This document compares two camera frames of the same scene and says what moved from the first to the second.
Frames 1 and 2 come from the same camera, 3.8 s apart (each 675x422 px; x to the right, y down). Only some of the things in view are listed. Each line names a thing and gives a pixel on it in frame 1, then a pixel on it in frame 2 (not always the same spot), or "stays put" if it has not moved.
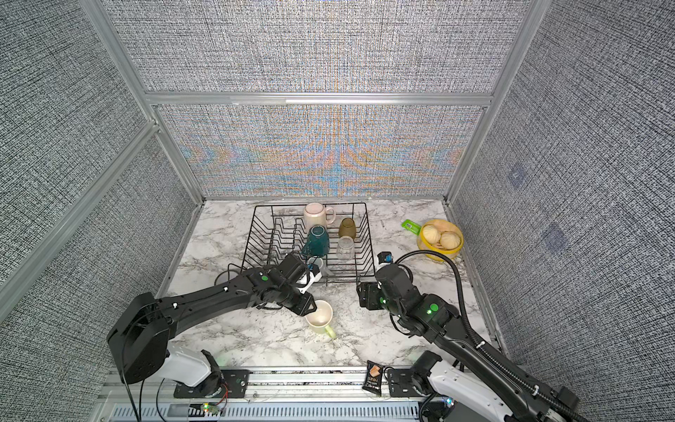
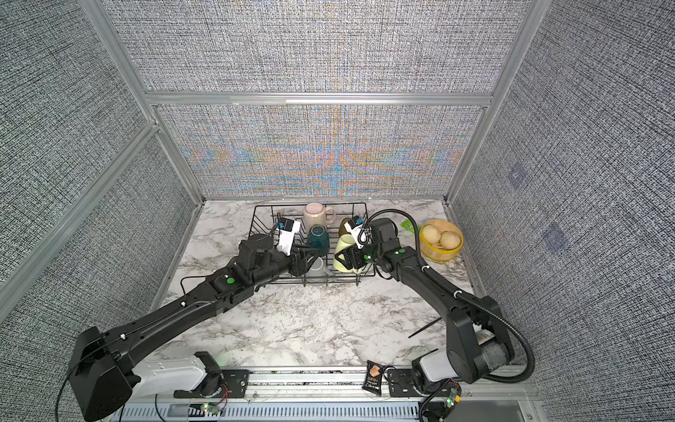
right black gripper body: [373, 294] → [363, 257]
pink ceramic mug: [315, 214] stays put
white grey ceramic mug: [317, 260] stays put
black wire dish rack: [334, 238] stays put
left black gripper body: [297, 301] → [293, 267]
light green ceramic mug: [319, 321] → [344, 243]
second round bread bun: [449, 240] stays put
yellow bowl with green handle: [436, 235] stays put
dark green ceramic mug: [317, 243] stays put
